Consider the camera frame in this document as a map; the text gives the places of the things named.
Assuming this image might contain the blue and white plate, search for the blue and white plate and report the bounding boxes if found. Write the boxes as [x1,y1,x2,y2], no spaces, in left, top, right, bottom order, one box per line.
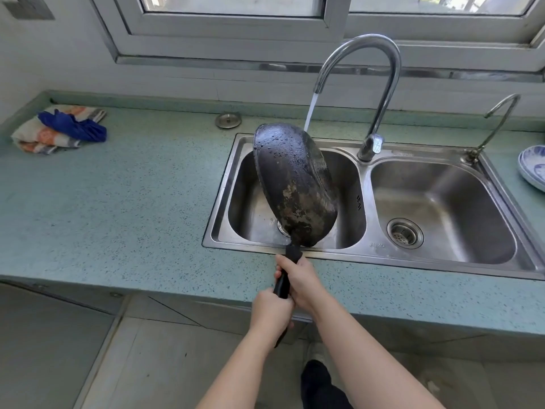
[518,145,545,193]

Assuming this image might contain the person's left forearm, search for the person's left forearm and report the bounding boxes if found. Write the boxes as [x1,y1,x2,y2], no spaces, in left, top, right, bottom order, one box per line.
[197,328,290,409]

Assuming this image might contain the round metal drain strainer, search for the round metal drain strainer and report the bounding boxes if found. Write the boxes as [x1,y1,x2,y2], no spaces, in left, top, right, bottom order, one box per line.
[387,218,425,250]

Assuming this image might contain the grey wall socket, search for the grey wall socket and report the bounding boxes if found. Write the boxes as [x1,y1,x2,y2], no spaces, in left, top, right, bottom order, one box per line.
[1,0,55,20]

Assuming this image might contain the orange and white patterned cloth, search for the orange and white patterned cloth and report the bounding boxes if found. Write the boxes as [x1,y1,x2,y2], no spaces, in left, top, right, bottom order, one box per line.
[11,105,107,155]

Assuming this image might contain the stainless steel double sink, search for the stainless steel double sink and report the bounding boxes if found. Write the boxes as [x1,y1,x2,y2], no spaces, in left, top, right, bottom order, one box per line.
[202,133,545,281]

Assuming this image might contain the person's dark trouser leg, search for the person's dark trouser leg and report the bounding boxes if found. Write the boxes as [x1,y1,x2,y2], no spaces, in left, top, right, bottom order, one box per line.
[301,360,354,409]

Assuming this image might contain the person's right forearm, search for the person's right forearm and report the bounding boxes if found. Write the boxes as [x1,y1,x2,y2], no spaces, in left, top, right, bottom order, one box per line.
[304,294,445,409]

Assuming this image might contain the tall chrome gooseneck faucet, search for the tall chrome gooseneck faucet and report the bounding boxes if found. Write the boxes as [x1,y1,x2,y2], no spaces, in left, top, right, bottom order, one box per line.
[314,34,402,163]

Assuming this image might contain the person's left hand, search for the person's left hand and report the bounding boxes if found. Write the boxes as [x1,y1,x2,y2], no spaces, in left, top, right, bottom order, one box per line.
[249,288,295,339]

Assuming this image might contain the blue cloth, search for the blue cloth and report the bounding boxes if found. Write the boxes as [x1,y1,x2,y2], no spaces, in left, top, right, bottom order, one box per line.
[37,109,107,143]

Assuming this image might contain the white framed window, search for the white framed window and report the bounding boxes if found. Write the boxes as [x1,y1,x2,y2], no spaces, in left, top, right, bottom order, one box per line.
[89,0,545,83]

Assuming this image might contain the small chrome gooseneck faucet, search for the small chrome gooseneck faucet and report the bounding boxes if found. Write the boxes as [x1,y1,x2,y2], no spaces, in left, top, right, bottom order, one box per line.
[464,93,522,163]

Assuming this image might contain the black frying pan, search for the black frying pan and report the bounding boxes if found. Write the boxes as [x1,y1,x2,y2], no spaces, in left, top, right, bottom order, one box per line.
[253,123,339,348]

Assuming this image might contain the round metal sink stopper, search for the round metal sink stopper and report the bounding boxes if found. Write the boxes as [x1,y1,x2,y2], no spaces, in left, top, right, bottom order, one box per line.
[215,112,242,129]

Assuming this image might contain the person's right hand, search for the person's right hand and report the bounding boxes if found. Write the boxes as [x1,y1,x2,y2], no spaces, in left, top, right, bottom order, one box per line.
[274,254,328,323]

